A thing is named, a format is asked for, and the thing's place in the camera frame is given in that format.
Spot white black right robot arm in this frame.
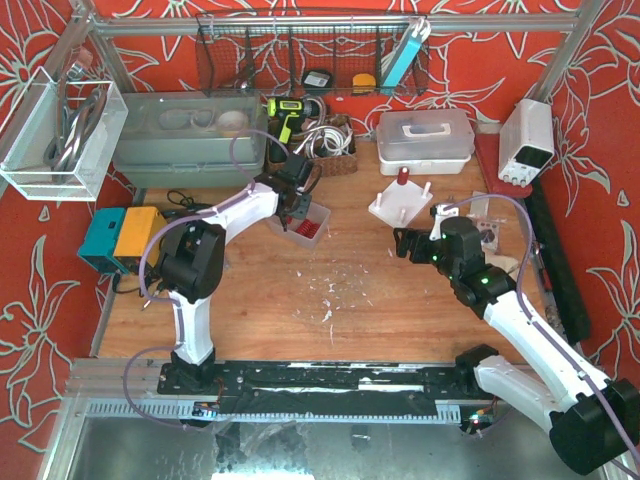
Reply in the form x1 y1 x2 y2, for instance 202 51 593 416
393 216 639 475

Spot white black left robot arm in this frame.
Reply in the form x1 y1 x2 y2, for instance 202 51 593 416
156 154 321 395

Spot clear plastic spring tray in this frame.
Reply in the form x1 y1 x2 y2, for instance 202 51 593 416
266 202 331 249

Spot brown wicker basket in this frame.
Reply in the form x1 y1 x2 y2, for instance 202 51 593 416
266 115 359 179

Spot grey metal plate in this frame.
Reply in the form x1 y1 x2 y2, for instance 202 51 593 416
467 191 491 220

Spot white clear lidded case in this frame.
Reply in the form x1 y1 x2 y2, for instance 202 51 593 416
376 109 475 176

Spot grey plastic storage box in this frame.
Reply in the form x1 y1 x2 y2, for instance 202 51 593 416
113 92 268 189

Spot yellow tape measure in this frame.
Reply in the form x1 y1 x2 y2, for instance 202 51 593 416
352 73 377 96

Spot white bench power supply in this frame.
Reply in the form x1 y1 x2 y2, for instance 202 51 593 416
498 99 554 188

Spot orange soldering station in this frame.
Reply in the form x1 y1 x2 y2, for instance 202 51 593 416
114 206 167 275

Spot teal box device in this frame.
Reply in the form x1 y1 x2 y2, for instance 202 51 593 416
77 207 126 274

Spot blue white pack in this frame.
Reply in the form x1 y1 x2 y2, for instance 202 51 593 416
380 17 432 94

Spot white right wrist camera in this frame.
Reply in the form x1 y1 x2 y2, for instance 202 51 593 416
430 203 459 224

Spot white peg base plate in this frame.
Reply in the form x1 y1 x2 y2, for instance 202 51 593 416
368 177 433 228

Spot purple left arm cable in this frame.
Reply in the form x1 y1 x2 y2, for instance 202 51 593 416
122 129 291 431

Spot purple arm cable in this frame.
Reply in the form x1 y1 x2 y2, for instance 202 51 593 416
122 129 291 431
444 194 640 476

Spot bagged timer switch module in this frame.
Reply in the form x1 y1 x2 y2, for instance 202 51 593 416
475 217 507 253

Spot white coiled cable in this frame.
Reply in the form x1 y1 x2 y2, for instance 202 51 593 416
291 124 354 160

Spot green black cordless drill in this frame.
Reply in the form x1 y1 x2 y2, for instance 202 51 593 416
266 97 321 163

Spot black tangled cables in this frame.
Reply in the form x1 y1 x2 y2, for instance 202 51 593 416
111 188 216 301

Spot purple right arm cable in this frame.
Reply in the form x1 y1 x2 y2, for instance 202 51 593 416
444 194 640 476

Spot black wire wall basket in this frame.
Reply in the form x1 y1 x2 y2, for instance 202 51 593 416
195 8 429 97

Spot aluminium frame top beam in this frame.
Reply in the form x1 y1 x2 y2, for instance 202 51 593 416
93 13 578 37

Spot grey coiled hose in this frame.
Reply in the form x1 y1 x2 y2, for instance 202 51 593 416
43 74 108 182

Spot clear acrylic wall box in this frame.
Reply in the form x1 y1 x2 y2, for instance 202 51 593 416
1 68 128 202

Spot grey slotted cable duct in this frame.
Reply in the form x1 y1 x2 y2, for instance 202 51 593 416
84 392 462 425

